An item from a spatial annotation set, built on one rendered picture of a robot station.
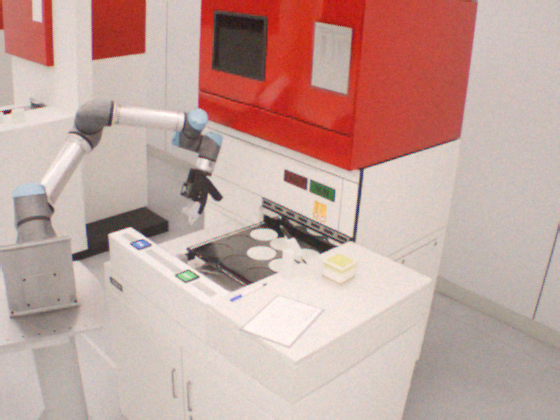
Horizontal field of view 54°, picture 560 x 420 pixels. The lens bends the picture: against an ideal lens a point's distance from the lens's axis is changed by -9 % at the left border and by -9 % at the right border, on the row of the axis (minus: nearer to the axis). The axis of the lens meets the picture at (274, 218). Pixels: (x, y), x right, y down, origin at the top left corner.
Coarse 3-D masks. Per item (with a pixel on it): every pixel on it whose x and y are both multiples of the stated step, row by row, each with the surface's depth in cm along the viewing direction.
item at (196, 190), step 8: (192, 176) 231; (200, 176) 232; (184, 184) 233; (192, 184) 228; (200, 184) 233; (184, 192) 232; (192, 192) 230; (200, 192) 231; (208, 192) 232; (200, 200) 232
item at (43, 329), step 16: (80, 272) 205; (0, 288) 190; (80, 288) 195; (96, 288) 196; (0, 304) 182; (80, 304) 186; (96, 304) 187; (0, 320) 174; (16, 320) 175; (32, 320) 175; (48, 320) 176; (64, 320) 177; (80, 320) 178; (96, 320) 179; (0, 336) 166; (16, 336) 167; (32, 336) 168; (48, 336) 169; (64, 336) 172; (0, 352) 164
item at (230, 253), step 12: (252, 228) 226; (264, 228) 228; (216, 240) 216; (228, 240) 217; (240, 240) 217; (252, 240) 218; (264, 240) 218; (204, 252) 207; (216, 252) 208; (228, 252) 208; (240, 252) 209; (276, 252) 210; (216, 264) 200; (228, 264) 201; (240, 264) 201; (252, 264) 201; (264, 264) 202; (240, 276) 194; (252, 276) 194; (264, 276) 195
